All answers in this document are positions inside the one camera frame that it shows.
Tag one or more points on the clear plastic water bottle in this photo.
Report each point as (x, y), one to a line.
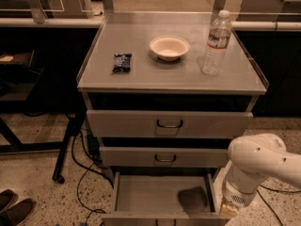
(217, 43)

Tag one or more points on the dark blue snack packet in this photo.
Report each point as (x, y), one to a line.
(122, 63)

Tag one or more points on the brown shoe lower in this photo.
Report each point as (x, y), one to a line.
(18, 213)

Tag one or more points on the grey metal drawer cabinet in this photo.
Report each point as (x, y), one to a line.
(131, 33)

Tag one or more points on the grey drawer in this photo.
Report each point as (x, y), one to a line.
(168, 115)
(169, 199)
(165, 152)

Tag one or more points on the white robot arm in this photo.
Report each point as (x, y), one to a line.
(253, 160)

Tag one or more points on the grey middle drawer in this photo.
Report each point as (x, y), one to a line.
(165, 152)

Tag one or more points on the white horizontal rail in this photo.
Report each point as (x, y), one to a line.
(95, 23)

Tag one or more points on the grey bottom drawer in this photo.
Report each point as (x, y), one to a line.
(169, 199)

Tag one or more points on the grey top drawer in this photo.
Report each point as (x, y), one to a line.
(168, 115)

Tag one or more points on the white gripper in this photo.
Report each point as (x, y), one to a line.
(237, 196)

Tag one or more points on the brown shoe near edge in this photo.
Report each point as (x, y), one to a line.
(7, 198)

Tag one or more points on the white paper bowl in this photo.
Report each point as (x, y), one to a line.
(169, 48)

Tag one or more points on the black table frame leg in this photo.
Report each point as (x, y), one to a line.
(16, 146)

